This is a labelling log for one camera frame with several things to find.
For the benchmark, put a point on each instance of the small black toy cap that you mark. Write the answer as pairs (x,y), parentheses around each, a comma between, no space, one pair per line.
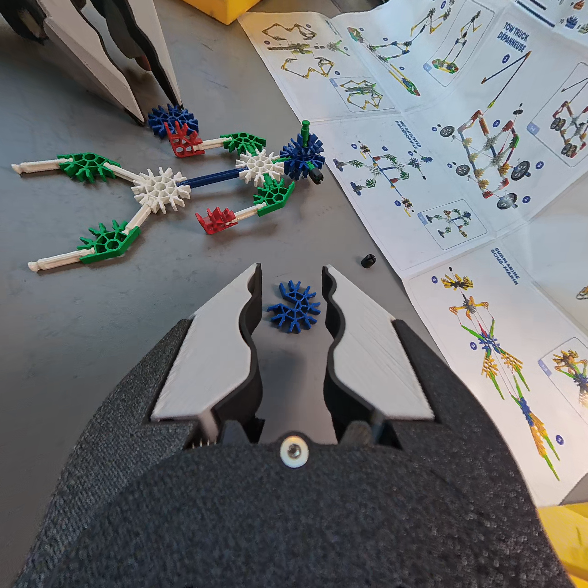
(368,260)

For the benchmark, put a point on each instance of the construction toy figure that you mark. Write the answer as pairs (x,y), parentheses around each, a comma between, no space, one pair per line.
(160,188)

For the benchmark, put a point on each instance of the red toy connector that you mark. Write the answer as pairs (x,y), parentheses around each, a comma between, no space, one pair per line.
(213,223)
(183,147)

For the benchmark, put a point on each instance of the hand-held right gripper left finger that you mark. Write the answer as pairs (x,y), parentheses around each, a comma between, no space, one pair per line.
(206,367)

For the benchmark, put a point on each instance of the grey desk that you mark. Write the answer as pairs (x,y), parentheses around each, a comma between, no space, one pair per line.
(92,321)

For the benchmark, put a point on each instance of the black flat mat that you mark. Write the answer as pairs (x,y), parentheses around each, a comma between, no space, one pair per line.
(358,4)

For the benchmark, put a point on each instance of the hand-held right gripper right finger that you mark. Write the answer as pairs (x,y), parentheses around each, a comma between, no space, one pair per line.
(376,367)

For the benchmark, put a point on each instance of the person's left hand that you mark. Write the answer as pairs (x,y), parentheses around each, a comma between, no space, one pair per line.
(140,62)

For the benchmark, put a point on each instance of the yellow plastic bin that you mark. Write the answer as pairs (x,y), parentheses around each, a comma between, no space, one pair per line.
(567,546)
(225,11)

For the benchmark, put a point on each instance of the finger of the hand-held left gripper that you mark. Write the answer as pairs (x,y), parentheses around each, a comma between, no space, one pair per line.
(154,50)
(92,59)

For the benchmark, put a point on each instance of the blue snowflake toy connector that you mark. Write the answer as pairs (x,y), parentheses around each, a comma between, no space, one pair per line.
(294,307)
(172,115)

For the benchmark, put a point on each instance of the folded instruction sheet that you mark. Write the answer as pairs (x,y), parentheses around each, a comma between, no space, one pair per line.
(459,239)

